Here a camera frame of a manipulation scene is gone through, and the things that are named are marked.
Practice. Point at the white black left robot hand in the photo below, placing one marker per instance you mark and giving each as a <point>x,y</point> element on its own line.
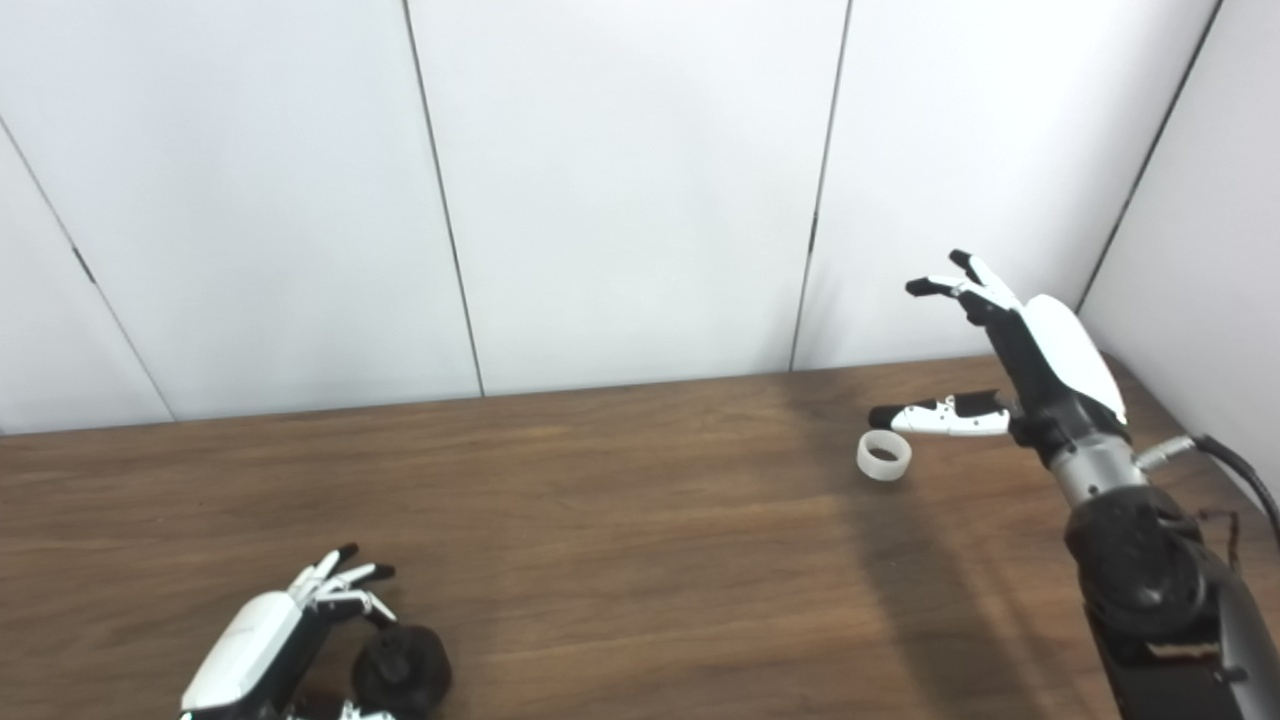
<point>250,650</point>

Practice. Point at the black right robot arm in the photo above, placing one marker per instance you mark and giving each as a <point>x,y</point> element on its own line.
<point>1150,580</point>

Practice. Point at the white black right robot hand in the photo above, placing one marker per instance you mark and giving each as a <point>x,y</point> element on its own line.
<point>1060,365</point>

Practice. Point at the round black part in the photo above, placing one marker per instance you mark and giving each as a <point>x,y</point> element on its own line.
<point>410,670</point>

